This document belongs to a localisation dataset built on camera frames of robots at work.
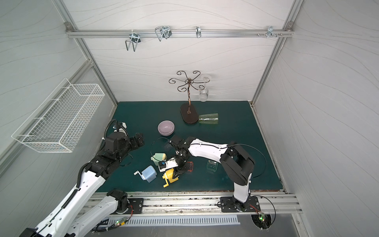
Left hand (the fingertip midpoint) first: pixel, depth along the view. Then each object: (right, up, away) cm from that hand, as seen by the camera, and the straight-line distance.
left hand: (136, 136), depth 76 cm
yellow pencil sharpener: (+17, -20, -1) cm, 27 cm away
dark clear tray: (+14, -10, +19) cm, 26 cm away
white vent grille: (+5, -40, -6) cm, 41 cm away
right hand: (+18, -20, +5) cm, 27 cm away
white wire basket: (-34, +6, -7) cm, 35 cm away
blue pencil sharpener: (+6, -21, +1) cm, 22 cm away
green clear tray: (+41, -20, +11) cm, 47 cm away
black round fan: (+65, -42, -4) cm, 77 cm away
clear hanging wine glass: (+37, +26, +22) cm, 50 cm away
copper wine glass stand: (+26, +15, +35) cm, 47 cm away
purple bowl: (+11, +2, +25) cm, 27 cm away
